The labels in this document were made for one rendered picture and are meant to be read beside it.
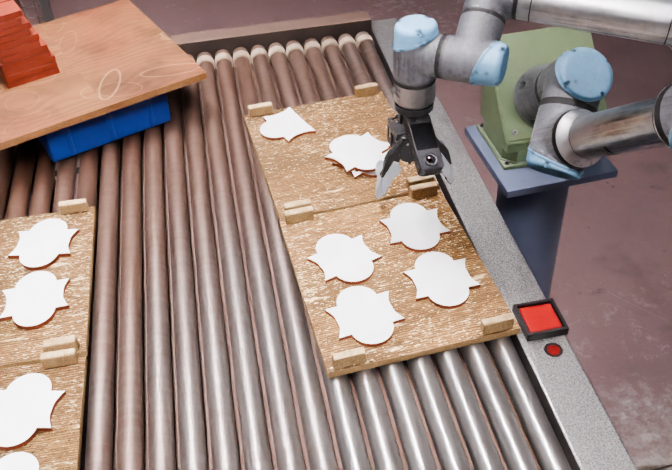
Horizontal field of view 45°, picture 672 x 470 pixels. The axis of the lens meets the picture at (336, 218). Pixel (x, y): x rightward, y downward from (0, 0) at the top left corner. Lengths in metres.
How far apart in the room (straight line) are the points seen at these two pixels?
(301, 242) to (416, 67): 0.44
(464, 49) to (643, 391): 1.54
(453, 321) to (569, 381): 0.22
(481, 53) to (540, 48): 0.59
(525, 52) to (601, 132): 0.44
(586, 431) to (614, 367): 1.32
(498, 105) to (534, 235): 0.36
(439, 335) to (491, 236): 0.31
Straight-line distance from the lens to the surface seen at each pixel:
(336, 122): 1.96
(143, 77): 2.02
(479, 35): 1.40
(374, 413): 1.37
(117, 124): 2.01
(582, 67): 1.73
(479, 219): 1.71
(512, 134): 1.89
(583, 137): 1.61
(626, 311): 2.88
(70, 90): 2.03
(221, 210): 1.76
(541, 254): 2.12
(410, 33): 1.39
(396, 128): 1.53
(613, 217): 3.23
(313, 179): 1.78
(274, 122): 1.96
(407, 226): 1.64
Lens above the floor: 2.02
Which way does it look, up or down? 40 degrees down
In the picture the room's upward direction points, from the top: 3 degrees counter-clockwise
